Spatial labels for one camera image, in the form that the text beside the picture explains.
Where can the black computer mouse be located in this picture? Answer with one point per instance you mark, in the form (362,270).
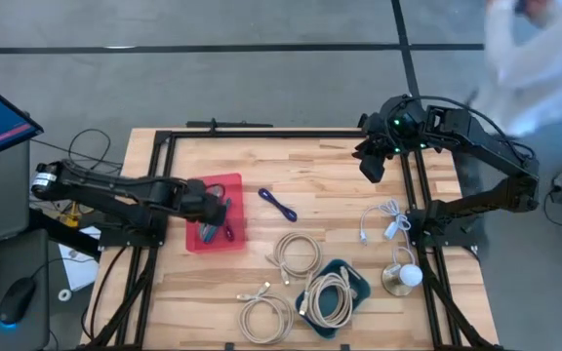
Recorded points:
(15,300)

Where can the white globe lamp brass base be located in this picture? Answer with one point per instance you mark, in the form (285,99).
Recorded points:
(410,274)

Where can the yellow clamp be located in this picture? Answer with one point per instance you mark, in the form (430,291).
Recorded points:
(70,217)

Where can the red translucent plastic tray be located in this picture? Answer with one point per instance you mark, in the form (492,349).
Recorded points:
(234,234)

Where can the teal plastic bin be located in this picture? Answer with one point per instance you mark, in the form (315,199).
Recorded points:
(330,300)

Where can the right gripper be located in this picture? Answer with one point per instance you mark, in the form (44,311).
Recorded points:
(378,144)

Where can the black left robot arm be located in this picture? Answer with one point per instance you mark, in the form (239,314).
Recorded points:
(115,187)

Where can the white paper sheet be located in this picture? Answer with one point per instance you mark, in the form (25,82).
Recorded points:
(78,273)

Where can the black aluminium table frame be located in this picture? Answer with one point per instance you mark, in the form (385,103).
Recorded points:
(286,133)

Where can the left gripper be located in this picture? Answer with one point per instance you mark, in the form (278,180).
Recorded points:
(208,207)

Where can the grey side desk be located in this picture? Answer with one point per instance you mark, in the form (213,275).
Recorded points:
(3,219)

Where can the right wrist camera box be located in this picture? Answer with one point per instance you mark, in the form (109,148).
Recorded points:
(373,168)

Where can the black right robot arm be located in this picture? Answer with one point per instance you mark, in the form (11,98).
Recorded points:
(481,141)

